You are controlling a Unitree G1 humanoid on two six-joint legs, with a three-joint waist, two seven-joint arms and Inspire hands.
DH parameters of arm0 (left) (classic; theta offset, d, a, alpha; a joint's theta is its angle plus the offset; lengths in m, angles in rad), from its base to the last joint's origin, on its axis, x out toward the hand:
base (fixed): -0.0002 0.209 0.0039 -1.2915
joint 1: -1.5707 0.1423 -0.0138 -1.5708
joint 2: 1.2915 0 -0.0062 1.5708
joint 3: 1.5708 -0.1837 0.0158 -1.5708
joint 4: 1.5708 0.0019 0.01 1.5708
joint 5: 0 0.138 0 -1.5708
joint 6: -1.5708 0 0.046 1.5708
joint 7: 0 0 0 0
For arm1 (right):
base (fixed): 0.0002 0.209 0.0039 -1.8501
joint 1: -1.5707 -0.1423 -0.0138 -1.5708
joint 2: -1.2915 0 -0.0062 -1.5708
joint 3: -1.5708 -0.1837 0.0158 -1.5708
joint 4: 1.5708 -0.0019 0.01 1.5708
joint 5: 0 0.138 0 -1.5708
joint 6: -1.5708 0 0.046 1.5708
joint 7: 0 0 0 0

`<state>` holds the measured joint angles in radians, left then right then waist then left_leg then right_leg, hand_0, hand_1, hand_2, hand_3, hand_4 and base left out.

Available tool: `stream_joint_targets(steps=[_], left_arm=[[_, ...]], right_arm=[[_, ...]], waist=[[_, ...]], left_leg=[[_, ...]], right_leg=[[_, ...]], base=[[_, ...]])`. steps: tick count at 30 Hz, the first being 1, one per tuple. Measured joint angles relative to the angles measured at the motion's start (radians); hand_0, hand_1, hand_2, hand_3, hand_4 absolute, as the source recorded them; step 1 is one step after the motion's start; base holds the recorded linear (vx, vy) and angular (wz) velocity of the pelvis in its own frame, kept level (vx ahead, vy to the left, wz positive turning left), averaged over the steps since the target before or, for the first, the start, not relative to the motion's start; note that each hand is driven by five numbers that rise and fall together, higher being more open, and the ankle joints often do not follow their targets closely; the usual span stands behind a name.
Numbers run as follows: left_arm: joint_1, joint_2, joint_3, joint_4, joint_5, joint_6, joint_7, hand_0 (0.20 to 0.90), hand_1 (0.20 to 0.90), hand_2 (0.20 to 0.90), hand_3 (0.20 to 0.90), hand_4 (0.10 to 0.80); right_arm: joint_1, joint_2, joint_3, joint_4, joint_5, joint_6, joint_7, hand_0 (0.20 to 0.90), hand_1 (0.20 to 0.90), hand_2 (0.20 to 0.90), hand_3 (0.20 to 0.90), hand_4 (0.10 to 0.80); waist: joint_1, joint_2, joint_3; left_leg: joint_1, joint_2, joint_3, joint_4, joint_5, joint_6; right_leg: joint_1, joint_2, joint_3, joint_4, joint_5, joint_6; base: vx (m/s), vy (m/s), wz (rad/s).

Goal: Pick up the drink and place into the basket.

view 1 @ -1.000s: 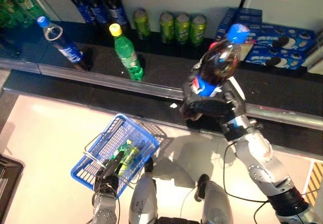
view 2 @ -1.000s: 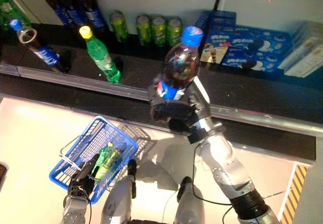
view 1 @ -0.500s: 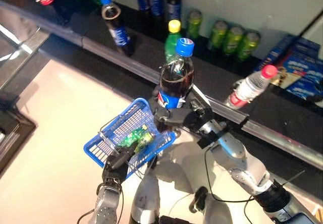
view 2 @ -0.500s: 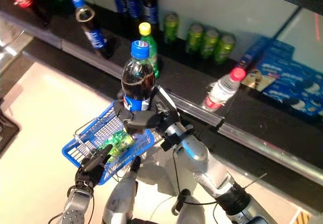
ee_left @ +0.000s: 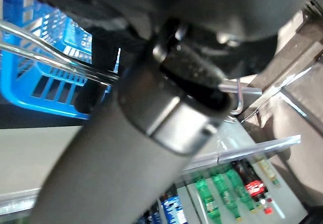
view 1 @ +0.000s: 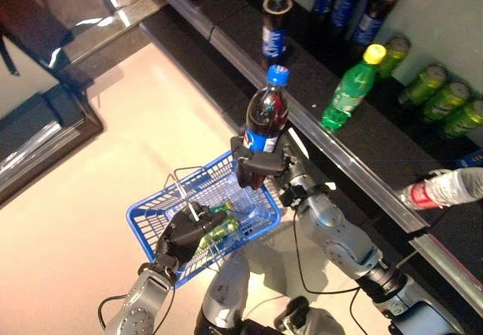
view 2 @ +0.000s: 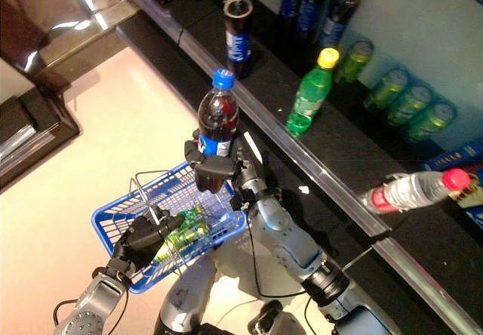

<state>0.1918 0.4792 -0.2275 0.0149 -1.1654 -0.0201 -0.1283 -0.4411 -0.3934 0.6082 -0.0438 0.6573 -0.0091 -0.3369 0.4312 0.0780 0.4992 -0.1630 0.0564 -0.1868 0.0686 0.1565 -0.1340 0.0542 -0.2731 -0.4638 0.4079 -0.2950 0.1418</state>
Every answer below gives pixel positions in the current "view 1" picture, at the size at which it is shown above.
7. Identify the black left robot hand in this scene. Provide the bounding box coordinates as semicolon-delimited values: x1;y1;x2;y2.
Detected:
154;201;229;275

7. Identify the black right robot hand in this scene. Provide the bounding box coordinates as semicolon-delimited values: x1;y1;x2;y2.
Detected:
229;134;303;191

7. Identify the blue plastic shopping basket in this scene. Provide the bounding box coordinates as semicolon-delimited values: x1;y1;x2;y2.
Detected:
125;149;284;290

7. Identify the green drink can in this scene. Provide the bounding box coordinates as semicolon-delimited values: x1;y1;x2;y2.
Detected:
421;81;472;123
398;63;449;106
379;35;411;79
441;99;483;138

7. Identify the grey robot left leg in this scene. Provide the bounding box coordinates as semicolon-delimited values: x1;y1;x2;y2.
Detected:
194;251;250;335

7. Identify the black side display shelf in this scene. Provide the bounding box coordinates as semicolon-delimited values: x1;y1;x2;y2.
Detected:
0;81;105;207

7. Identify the clear water bottle red cap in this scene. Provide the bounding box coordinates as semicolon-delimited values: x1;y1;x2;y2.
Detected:
399;167;483;211

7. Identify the blue cookie box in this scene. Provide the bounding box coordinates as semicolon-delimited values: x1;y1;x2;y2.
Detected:
458;149;483;168

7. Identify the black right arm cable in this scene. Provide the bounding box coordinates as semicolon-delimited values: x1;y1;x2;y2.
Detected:
292;214;363;335

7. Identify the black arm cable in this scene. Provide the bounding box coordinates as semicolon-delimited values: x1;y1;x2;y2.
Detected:
292;214;363;335
97;293;177;335

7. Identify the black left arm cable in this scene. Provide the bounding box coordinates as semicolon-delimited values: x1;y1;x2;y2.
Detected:
97;293;177;335

